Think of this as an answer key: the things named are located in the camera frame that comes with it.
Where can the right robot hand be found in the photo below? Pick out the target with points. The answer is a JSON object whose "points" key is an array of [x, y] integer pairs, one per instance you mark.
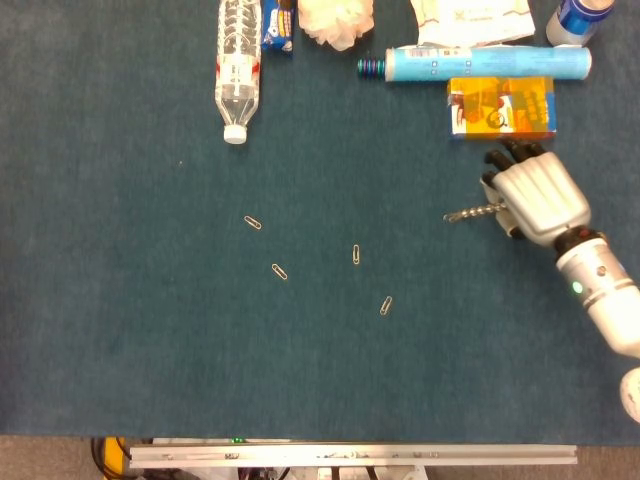
{"points": [[540, 195]]}

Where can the orange yellow carton box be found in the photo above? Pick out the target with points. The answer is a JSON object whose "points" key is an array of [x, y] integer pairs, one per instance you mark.
{"points": [[505, 107]]}

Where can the light blue cardboard tube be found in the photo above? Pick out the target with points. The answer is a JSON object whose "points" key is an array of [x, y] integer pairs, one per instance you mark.
{"points": [[500, 64]]}

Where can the blue soda can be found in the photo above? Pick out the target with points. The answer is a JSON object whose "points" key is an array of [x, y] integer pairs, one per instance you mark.
{"points": [[575, 22]]}

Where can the white tissue pack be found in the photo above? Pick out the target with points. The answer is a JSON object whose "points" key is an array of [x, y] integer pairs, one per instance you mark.
{"points": [[470, 22]]}

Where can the paperclip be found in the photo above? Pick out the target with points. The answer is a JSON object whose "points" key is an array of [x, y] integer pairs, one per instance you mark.
{"points": [[355, 254], [279, 271]]}

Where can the stack of colourful rings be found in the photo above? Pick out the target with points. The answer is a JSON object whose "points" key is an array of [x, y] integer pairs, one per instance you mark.
{"points": [[371, 69]]}

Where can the white mesh bath loofah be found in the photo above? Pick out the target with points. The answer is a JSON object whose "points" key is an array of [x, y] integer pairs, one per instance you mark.
{"points": [[337, 22]]}

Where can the blue cookie packet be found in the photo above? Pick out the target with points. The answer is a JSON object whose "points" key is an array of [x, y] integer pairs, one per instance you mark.
{"points": [[278, 27]]}

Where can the clear plastic water bottle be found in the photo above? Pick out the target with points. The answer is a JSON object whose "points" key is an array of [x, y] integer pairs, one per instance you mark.
{"points": [[239, 75]]}

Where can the teal felt table cloth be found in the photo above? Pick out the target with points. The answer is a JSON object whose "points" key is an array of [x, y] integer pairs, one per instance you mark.
{"points": [[150, 325]]}

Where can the aluminium profile rail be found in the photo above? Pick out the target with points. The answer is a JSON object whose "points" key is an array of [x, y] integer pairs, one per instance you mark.
{"points": [[350, 456]]}

